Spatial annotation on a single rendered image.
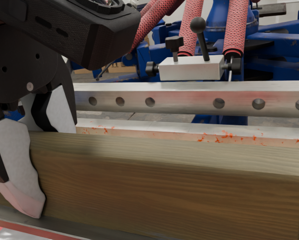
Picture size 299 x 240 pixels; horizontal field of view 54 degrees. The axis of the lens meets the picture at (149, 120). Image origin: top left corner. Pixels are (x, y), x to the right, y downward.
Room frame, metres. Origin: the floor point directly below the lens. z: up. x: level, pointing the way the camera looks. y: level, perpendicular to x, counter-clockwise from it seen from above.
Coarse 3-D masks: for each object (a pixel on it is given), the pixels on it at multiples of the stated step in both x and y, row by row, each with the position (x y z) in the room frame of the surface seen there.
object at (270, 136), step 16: (80, 128) 0.54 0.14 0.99; (96, 128) 0.53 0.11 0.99; (112, 128) 0.51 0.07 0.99; (128, 128) 0.50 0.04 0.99; (144, 128) 0.49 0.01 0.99; (160, 128) 0.48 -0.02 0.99; (176, 128) 0.47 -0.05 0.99; (192, 128) 0.46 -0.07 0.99; (208, 128) 0.45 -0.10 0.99; (224, 128) 0.44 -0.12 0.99; (240, 128) 0.43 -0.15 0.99; (256, 128) 0.42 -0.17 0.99; (272, 128) 0.41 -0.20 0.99; (288, 128) 0.41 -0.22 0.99; (256, 144) 0.40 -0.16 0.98; (272, 144) 0.39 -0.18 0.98; (288, 144) 0.38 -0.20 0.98
